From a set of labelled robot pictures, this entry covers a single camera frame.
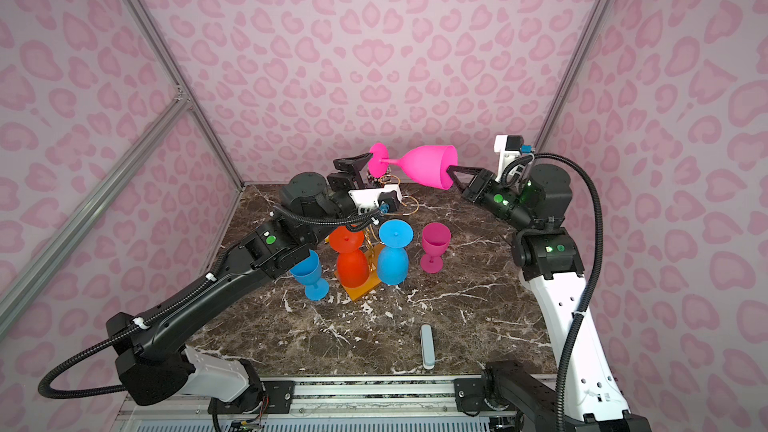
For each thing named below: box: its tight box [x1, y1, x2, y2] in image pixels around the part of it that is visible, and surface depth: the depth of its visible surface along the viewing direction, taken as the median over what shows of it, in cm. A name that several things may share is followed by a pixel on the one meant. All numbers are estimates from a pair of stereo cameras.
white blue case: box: [420, 324, 435, 370], surface depth 80 cm
